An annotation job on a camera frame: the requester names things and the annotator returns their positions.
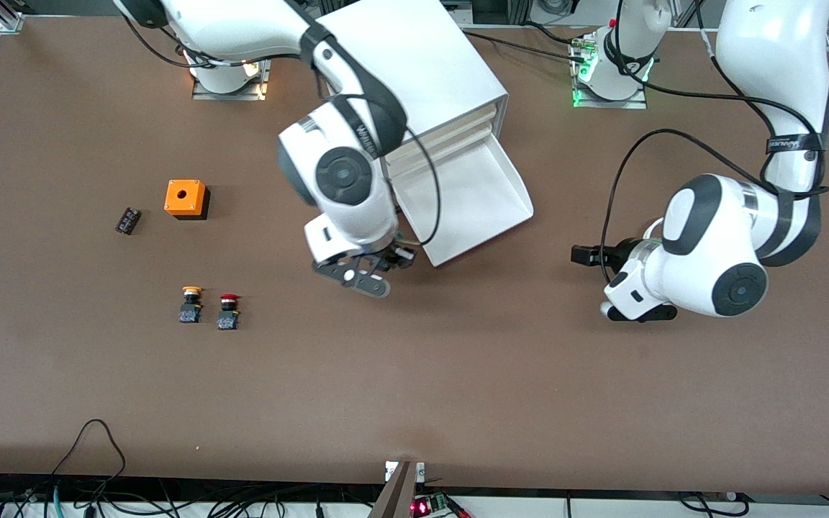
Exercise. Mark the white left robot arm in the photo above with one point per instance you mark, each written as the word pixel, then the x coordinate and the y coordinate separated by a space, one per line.
pixel 717 244

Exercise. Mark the white plastic drawer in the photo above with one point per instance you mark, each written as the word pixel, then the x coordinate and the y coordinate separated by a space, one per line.
pixel 450 147
pixel 458 119
pixel 472 194

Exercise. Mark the red push button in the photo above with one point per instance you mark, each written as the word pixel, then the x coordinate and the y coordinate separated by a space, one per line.
pixel 227 316

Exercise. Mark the small black contact block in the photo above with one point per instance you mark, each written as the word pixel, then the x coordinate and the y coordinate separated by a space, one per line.
pixel 129 221

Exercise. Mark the orange box with hole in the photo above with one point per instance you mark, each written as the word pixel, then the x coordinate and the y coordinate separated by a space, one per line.
pixel 184 198

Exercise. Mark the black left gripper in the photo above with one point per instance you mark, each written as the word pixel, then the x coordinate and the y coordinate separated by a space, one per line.
pixel 620 254

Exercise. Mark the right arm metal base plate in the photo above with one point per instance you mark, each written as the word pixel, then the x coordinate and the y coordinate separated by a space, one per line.
pixel 227 96

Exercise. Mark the circuit board with red light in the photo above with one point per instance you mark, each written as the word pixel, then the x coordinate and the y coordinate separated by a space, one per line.
pixel 422 507

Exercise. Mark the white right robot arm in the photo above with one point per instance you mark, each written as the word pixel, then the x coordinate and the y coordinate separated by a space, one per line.
pixel 342 173

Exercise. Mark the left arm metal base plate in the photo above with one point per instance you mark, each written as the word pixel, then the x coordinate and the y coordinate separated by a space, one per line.
pixel 609 105

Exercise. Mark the yellow push button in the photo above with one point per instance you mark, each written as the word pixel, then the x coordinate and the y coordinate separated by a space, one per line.
pixel 191 309

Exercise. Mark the white drawer cabinet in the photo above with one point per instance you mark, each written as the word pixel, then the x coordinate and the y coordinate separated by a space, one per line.
pixel 414 57

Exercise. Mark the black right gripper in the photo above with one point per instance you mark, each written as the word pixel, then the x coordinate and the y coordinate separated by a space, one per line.
pixel 388 257

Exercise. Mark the aluminium profile bar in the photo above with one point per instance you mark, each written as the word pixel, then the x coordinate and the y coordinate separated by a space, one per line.
pixel 396 496

